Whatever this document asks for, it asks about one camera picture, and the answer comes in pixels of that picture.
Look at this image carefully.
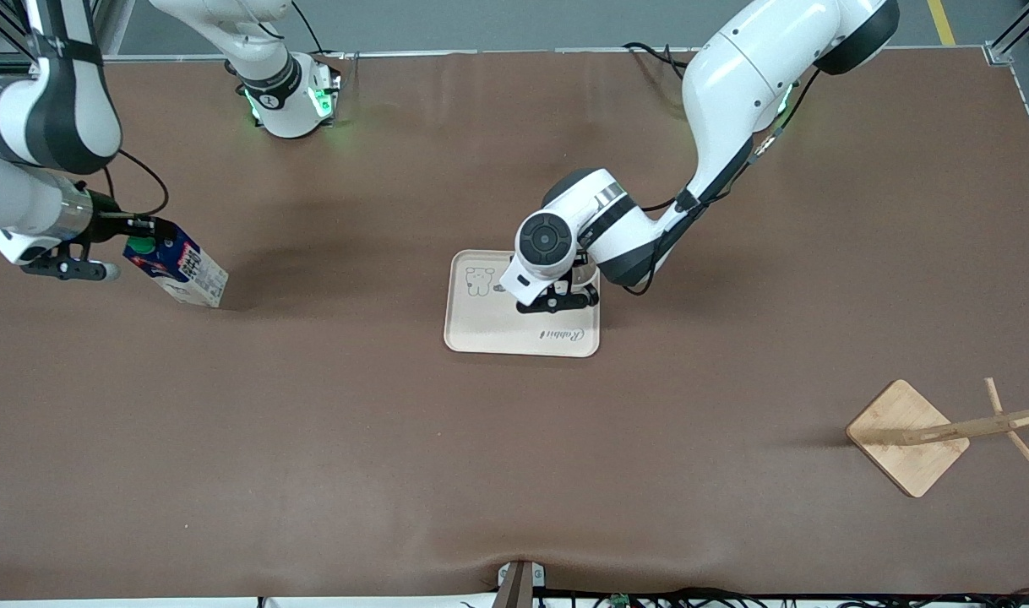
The blue white milk carton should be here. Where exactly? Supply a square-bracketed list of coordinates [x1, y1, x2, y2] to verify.
[123, 221, 230, 309]

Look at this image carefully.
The white tray with Rabbit print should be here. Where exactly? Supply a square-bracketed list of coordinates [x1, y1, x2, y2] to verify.
[444, 249, 601, 358]

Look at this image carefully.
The wooden mug stand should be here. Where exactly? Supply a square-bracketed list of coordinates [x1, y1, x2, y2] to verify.
[846, 377, 1029, 498]

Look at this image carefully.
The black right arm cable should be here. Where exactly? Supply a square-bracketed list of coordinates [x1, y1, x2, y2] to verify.
[101, 149, 170, 219]

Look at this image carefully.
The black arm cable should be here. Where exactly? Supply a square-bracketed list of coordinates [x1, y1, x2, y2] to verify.
[101, 149, 170, 219]
[624, 68, 821, 296]

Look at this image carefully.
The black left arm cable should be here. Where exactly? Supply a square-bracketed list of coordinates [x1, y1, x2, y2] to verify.
[624, 68, 821, 296]

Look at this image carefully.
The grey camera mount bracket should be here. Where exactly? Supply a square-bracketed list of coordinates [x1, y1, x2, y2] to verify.
[496, 560, 546, 608]

